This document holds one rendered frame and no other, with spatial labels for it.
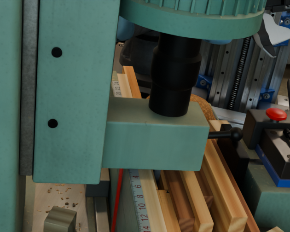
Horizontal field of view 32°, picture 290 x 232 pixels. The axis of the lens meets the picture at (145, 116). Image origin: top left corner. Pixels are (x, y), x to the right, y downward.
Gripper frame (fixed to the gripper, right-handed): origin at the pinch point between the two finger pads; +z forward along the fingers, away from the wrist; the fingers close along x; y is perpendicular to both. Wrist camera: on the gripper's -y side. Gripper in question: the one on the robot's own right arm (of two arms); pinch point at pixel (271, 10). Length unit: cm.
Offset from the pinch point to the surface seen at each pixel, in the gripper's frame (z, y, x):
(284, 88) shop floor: -228, 98, 137
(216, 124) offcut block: -2.2, -8.2, 19.3
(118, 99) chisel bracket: 9.7, -24.1, 5.8
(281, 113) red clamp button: 9.1, -1.6, 12.2
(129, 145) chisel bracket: 15.7, -23.9, 9.3
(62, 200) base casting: 1.0, -35.3, 27.2
